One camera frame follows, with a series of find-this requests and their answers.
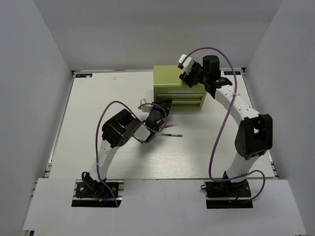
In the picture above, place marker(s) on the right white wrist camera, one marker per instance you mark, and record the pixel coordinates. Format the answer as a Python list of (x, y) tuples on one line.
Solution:
[(185, 63)]

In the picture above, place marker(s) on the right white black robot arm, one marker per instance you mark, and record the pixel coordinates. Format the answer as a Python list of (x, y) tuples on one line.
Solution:
[(255, 131)]

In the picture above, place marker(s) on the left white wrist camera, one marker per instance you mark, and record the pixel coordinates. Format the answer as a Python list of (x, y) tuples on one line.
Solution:
[(144, 106)]

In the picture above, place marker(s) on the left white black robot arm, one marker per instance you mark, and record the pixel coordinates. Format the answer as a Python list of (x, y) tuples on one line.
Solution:
[(117, 131)]

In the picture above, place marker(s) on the green metal drawer toolbox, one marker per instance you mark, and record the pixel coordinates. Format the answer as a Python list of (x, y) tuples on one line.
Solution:
[(168, 85)]

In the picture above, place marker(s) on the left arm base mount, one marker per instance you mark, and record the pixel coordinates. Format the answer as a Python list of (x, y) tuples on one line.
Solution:
[(101, 198)]

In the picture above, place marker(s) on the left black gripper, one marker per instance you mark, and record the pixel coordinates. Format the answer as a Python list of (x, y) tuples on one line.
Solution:
[(166, 103)]

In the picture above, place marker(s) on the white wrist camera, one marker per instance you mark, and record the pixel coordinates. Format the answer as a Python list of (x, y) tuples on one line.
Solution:
[(185, 63), (144, 106)]

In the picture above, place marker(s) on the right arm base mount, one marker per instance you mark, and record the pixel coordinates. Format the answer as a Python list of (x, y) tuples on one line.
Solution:
[(227, 195)]

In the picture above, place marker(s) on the right corner label sticker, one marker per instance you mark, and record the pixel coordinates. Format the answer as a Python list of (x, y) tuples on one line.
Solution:
[(231, 73)]

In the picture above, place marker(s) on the corner label sticker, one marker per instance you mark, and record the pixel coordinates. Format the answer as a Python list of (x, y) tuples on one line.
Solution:
[(89, 75), (231, 73)]

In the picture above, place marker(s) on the green refill pen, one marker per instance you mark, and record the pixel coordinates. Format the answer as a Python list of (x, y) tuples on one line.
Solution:
[(171, 135)]

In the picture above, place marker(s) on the left corner label sticker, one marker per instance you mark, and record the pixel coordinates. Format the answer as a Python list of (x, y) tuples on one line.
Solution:
[(89, 75)]

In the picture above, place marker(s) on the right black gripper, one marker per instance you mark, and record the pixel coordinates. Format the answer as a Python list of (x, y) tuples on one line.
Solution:
[(188, 79)]

